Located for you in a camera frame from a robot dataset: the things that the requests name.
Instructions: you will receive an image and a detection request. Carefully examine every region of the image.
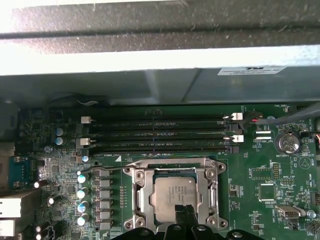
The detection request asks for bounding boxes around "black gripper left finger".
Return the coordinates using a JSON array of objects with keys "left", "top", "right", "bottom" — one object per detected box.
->
[{"left": 129, "top": 204, "right": 188, "bottom": 240}]

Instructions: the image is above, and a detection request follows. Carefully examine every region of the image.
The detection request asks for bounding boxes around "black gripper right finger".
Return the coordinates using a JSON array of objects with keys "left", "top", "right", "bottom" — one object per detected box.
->
[{"left": 186, "top": 203, "right": 252, "bottom": 240}]

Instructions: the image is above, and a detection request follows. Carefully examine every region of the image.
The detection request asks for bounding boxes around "silver CPU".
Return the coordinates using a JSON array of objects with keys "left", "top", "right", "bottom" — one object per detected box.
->
[{"left": 148, "top": 176, "right": 200, "bottom": 223}]

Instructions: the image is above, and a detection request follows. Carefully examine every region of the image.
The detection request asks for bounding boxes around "metal socket cover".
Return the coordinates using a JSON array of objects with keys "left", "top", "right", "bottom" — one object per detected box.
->
[{"left": 133, "top": 166, "right": 216, "bottom": 226}]

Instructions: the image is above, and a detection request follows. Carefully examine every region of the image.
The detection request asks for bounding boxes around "wire locking lever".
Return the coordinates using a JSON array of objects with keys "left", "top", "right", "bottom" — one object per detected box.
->
[{"left": 81, "top": 163, "right": 137, "bottom": 175}]

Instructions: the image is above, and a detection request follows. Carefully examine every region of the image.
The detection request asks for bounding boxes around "CPU socket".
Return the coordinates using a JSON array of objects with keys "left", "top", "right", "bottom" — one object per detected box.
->
[{"left": 123, "top": 157, "right": 228, "bottom": 240}]

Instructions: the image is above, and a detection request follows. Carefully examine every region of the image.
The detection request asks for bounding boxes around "green motherboard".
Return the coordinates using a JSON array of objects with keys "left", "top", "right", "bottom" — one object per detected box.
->
[{"left": 14, "top": 103, "right": 320, "bottom": 240}]

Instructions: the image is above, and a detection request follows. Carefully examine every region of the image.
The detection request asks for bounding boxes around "internal USB port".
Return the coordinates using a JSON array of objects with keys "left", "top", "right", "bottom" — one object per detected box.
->
[{"left": 275, "top": 205, "right": 301, "bottom": 221}]

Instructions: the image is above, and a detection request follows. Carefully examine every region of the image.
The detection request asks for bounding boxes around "coin cell battery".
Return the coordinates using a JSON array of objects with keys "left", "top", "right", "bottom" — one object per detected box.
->
[{"left": 274, "top": 131, "right": 301, "bottom": 155}]

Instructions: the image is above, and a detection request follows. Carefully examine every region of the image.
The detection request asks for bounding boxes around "silver rear port block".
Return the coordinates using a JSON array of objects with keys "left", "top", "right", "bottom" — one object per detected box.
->
[
  {"left": 0, "top": 219, "right": 22, "bottom": 238},
  {"left": 0, "top": 191, "right": 42, "bottom": 219}
]

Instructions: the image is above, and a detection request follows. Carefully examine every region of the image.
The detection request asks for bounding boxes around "teal rear port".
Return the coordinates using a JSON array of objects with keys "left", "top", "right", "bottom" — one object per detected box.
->
[{"left": 8, "top": 157, "right": 38, "bottom": 190}]

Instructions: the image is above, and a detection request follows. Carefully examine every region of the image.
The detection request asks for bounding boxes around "black PC case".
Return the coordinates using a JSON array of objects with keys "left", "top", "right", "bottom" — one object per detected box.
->
[{"left": 0, "top": 0, "right": 320, "bottom": 143}]

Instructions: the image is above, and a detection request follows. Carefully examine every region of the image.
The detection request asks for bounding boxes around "black sleeved cable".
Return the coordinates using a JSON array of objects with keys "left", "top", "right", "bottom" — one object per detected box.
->
[{"left": 241, "top": 102, "right": 320, "bottom": 130}]

